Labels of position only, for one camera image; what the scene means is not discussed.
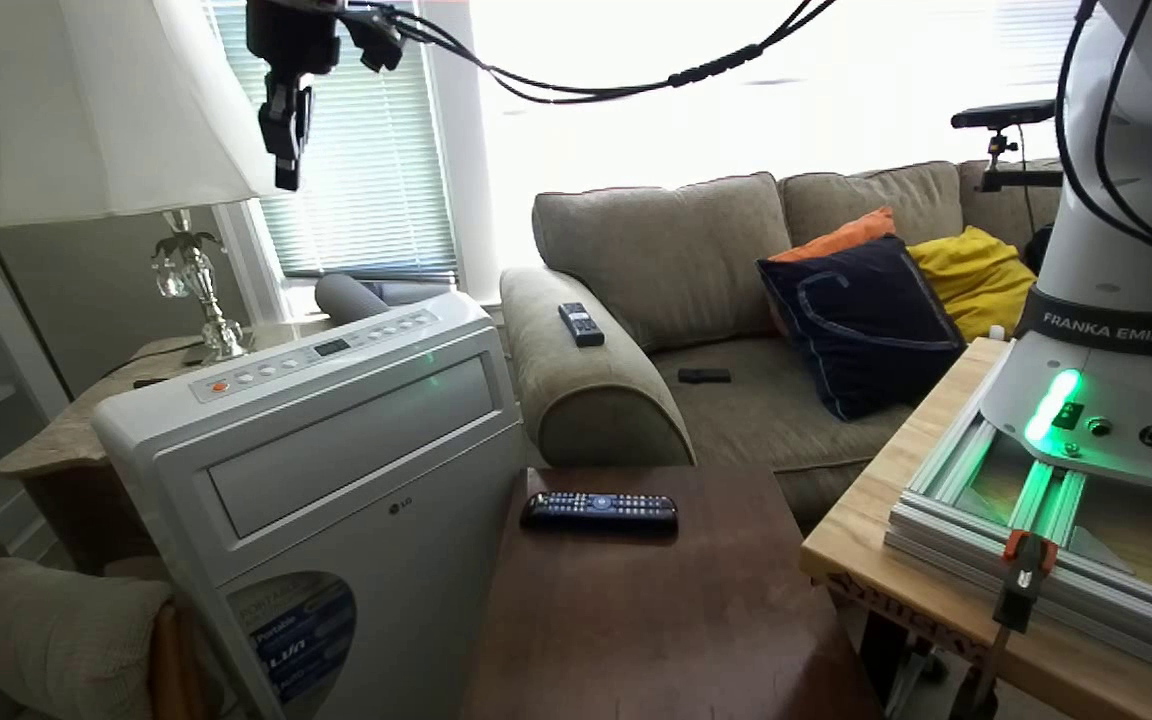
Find white window blinds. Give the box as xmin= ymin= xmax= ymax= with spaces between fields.
xmin=207 ymin=0 xmax=456 ymax=278

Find white portable air conditioner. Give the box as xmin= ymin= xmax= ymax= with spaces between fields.
xmin=92 ymin=287 xmax=536 ymax=720

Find black wrist cable bundle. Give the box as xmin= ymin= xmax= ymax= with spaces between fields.
xmin=381 ymin=0 xmax=842 ymax=106

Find long black remote control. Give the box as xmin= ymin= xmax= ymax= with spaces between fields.
xmin=516 ymin=488 xmax=686 ymax=539

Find short black remote control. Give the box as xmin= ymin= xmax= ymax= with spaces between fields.
xmin=557 ymin=301 xmax=608 ymax=350

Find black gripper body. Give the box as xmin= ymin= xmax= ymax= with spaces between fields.
xmin=246 ymin=0 xmax=346 ymax=79

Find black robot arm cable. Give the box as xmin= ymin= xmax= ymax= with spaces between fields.
xmin=1053 ymin=0 xmax=1152 ymax=278

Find beige fabric sofa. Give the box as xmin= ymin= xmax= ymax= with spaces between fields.
xmin=496 ymin=153 xmax=1088 ymax=530

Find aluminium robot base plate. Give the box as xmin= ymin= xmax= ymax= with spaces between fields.
xmin=885 ymin=409 xmax=1152 ymax=693

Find light wooden robot table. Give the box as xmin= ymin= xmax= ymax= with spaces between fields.
xmin=795 ymin=331 xmax=1152 ymax=720

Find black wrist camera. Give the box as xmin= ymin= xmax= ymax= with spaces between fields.
xmin=337 ymin=0 xmax=409 ymax=75

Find grey aircon exhaust hose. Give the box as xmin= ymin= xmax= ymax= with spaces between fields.
xmin=314 ymin=268 xmax=396 ymax=329

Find orange black clamp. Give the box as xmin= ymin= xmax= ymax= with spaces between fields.
xmin=987 ymin=523 xmax=1066 ymax=638

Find white shade table lamp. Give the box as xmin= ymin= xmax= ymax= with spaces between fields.
xmin=0 ymin=0 xmax=301 ymax=367

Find dark wooden coffee table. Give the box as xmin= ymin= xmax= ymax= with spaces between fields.
xmin=456 ymin=458 xmax=887 ymax=720

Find marble top side table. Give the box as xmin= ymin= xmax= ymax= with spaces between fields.
xmin=0 ymin=314 xmax=330 ymax=576

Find black camera on tripod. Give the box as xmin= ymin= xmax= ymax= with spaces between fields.
xmin=949 ymin=94 xmax=1074 ymax=196

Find beige fabric armchair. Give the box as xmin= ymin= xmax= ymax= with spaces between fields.
xmin=0 ymin=386 xmax=186 ymax=720

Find yellow blanket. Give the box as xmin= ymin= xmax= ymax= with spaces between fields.
xmin=904 ymin=219 xmax=1041 ymax=347

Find orange pillow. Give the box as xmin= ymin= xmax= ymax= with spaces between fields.
xmin=769 ymin=204 xmax=904 ymax=268

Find navy blue pillow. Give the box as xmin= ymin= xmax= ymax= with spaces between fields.
xmin=755 ymin=233 xmax=967 ymax=423

